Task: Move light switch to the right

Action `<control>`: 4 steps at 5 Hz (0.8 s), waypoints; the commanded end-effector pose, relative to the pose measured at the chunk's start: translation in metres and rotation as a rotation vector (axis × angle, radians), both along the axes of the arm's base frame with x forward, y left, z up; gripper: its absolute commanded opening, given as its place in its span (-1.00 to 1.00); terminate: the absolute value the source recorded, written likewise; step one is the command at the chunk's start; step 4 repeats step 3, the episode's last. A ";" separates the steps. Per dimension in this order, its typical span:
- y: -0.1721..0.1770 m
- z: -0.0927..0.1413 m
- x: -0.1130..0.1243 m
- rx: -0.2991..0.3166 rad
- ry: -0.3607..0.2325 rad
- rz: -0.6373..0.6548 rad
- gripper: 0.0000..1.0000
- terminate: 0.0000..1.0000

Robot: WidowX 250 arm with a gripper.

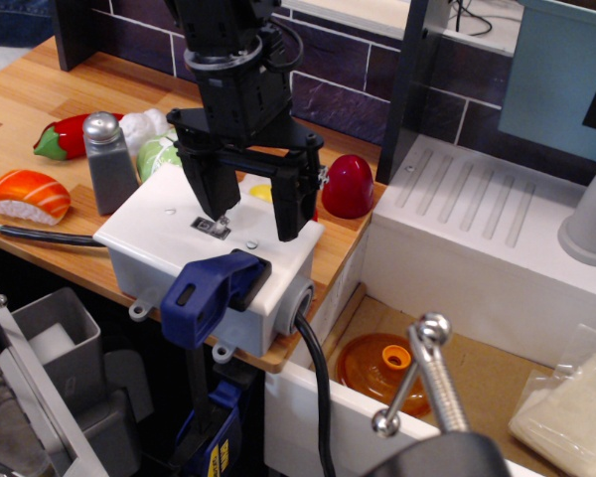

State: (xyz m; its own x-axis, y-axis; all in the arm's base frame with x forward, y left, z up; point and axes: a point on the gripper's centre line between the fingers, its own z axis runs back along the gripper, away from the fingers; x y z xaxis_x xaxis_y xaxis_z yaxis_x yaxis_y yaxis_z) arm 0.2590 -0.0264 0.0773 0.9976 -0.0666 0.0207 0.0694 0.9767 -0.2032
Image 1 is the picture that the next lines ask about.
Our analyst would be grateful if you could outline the black cables behind shelf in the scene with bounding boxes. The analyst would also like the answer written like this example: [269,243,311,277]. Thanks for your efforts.
[446,0,494,37]

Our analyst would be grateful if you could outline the grey salt shaker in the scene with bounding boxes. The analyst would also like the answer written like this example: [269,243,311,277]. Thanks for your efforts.
[82,111,139,216]

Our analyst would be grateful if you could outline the salmon sushi toy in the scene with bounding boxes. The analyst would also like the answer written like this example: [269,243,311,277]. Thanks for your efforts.
[0,169,72,226]

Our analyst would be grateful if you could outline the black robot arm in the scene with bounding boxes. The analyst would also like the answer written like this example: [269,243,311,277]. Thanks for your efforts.
[167,1,324,241]

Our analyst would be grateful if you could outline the orange plastic lid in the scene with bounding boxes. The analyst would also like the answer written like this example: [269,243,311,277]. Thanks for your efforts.
[336,333,412,404]

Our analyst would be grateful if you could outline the white dish drying rack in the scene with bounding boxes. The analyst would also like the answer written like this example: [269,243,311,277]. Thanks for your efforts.
[362,136,596,366]

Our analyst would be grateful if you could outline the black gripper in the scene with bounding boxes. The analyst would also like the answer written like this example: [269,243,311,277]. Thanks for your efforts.
[168,54,326,242]

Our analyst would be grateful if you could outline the fried egg toy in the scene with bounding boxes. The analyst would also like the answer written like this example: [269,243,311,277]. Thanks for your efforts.
[239,174,272,204]

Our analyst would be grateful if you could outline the dark grey vertical post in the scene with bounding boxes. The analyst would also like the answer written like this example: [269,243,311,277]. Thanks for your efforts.
[375,1,450,185]

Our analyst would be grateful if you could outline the clear bag of rice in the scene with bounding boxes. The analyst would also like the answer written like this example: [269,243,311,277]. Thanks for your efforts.
[509,325,596,476]

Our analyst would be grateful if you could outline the grey open bin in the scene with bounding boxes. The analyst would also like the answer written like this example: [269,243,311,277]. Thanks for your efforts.
[13,287,106,413]

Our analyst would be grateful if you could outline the white electrical switch box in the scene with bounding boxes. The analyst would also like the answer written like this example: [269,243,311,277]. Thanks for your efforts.
[94,164,324,363]

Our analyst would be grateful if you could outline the dark red egg toy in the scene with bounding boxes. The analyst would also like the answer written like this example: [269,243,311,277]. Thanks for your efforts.
[322,154,373,219]

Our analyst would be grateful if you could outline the chrome faucet handle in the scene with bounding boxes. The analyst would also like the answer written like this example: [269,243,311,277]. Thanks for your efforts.
[372,312,471,438]

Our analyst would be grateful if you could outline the green cabbage toy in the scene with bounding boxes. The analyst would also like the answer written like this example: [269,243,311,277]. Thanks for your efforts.
[136,129,182,182]

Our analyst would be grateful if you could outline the red chili pepper toy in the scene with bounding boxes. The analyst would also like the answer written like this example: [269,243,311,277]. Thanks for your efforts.
[33,112,125,161]

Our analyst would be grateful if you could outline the blue bar clamp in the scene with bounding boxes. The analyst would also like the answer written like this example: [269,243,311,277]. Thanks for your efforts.
[160,249,272,476]

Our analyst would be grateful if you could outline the light blue cabinet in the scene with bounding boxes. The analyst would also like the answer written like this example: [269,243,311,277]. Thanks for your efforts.
[499,1,596,162]

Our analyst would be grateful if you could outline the thick black power cable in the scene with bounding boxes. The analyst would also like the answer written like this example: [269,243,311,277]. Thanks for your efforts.
[293,314,337,477]

